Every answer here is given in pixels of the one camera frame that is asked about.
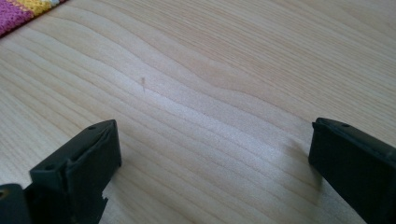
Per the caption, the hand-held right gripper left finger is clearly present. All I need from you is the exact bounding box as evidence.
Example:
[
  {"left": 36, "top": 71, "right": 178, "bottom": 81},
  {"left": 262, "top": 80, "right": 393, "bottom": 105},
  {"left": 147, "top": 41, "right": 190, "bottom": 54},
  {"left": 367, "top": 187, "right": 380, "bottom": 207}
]
[{"left": 23, "top": 119, "right": 122, "bottom": 224}]

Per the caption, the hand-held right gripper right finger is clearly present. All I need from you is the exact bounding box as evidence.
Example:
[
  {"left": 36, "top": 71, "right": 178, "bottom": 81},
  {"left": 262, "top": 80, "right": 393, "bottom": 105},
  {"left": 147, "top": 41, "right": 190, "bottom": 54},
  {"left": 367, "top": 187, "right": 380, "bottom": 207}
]
[{"left": 307, "top": 117, "right": 396, "bottom": 224}]

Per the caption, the colourful striped knitted cloth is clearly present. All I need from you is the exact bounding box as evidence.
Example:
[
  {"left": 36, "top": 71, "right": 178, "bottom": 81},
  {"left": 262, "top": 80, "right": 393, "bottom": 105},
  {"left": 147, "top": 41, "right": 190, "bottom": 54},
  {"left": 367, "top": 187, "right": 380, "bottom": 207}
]
[{"left": 0, "top": 0, "right": 68, "bottom": 37}]

